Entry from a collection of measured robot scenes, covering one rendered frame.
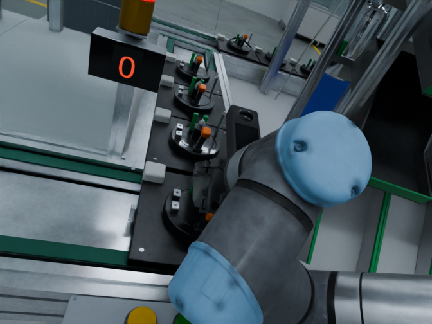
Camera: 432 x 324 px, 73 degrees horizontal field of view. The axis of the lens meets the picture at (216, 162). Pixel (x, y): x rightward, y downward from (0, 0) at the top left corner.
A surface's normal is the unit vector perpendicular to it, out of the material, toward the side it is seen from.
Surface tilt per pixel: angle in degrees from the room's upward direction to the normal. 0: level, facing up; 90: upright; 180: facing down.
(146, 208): 0
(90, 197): 0
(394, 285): 44
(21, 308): 90
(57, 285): 0
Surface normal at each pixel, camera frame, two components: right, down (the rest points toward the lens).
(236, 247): -0.11, -0.43
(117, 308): 0.32, -0.76
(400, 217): 0.16, -0.13
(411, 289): -0.36, -0.88
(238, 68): 0.07, 0.62
